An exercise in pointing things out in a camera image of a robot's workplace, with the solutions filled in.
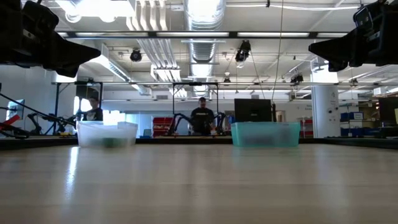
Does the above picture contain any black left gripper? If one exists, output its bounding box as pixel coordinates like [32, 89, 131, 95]
[0, 0, 102, 78]

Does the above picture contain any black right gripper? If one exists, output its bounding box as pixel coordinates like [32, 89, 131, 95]
[307, 0, 398, 73]

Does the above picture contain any green toy brick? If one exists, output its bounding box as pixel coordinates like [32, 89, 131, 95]
[93, 138, 128, 147]

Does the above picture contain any white round pillar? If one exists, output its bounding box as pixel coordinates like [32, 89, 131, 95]
[310, 63, 340, 139]

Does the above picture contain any person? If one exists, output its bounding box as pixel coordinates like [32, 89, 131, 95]
[81, 96, 104, 122]
[188, 96, 216, 137]

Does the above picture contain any cardboard boxes stack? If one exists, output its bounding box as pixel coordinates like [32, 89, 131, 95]
[357, 100, 379, 121]

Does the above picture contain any lit computer monitor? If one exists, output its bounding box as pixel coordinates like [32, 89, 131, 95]
[5, 98, 25, 121]

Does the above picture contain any blue bin shelf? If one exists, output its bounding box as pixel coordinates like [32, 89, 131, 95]
[339, 111, 379, 138]

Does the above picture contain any black monitor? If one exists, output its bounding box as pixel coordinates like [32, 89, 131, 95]
[233, 98, 274, 123]
[378, 95, 398, 128]

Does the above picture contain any clear plastic bin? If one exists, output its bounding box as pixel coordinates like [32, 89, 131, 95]
[76, 120, 139, 148]

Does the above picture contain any red and black clamp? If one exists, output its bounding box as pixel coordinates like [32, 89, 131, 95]
[0, 113, 31, 140]

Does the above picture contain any teal plastic bin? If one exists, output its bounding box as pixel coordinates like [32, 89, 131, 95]
[230, 121, 302, 148]

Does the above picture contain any red bin stack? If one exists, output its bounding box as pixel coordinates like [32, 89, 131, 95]
[152, 116, 175, 138]

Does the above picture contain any black background station frame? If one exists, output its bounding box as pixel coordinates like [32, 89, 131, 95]
[172, 82, 220, 138]
[50, 80, 104, 136]

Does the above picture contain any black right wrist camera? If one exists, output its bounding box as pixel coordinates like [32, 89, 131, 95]
[352, 5, 374, 29]

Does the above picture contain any black ceiling camera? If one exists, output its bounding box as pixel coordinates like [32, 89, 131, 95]
[290, 73, 305, 85]
[129, 49, 144, 63]

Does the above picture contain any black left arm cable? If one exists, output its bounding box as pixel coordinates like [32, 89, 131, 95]
[0, 91, 78, 128]

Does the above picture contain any black overhead camera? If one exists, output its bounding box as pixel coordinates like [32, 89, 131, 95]
[234, 39, 252, 63]

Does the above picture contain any silver ventilation duct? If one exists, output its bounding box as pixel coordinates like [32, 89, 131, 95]
[183, 0, 226, 98]

